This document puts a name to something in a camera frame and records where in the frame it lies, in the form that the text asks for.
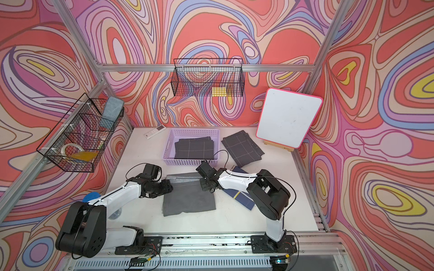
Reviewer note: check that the black wire basket wall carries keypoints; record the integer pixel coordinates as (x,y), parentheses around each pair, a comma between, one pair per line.
(208,77)
(82,125)

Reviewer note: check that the black wire basket back wall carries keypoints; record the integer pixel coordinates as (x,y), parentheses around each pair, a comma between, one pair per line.
(208,77)

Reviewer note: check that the dark grey pillowcase at back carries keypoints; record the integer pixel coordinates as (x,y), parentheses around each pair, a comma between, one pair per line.
(242,149)

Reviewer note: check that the wooden whiteboard stand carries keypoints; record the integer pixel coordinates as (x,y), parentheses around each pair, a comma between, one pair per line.
(290,149)

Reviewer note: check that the white tape roll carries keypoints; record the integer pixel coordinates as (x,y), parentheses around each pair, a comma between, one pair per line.
(70,149)

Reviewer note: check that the purple plastic basket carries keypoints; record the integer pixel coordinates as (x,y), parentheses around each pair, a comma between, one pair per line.
(181,133)

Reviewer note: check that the grey sponge block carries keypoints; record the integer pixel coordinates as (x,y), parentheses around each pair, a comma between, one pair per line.
(113,108)

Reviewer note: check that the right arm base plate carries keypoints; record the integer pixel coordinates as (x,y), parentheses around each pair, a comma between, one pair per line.
(265,245)

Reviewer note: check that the aluminium front rail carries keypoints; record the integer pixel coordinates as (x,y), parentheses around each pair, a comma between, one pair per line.
(317,251)

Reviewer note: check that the blue-lidded clear jar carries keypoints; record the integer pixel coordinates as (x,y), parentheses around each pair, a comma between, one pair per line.
(93,196)

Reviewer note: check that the plain grey pillowcase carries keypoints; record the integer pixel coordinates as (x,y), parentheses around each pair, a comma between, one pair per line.
(187,196)

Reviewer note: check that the white remote control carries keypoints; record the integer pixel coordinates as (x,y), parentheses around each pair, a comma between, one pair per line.
(155,131)

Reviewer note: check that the pink-framed whiteboard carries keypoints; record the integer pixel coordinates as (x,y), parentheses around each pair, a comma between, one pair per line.
(287,116)

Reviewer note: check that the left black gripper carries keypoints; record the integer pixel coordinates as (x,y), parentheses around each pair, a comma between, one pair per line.
(166,188)

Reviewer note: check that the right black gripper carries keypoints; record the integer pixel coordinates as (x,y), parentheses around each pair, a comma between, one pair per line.
(204,187)

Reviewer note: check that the black wire basket left wall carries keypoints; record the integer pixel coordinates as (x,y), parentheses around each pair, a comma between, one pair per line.
(82,125)

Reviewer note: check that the yellow card in basket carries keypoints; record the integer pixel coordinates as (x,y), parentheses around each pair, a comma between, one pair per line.
(86,156)

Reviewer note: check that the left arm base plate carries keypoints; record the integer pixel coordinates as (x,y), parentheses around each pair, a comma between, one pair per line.
(145,246)

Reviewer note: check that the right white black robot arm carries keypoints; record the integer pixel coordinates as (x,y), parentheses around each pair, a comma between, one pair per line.
(268,193)

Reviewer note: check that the green circuit board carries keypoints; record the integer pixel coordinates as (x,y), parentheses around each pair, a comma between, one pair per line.
(139,261)

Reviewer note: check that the navy yellow-striped pillowcase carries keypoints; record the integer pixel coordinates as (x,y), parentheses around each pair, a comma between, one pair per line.
(242,198)

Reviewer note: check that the dark grey checked pillowcase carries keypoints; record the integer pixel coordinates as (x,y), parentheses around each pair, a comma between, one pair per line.
(195,148)

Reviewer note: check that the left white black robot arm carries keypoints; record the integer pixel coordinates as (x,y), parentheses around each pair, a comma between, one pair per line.
(84,232)

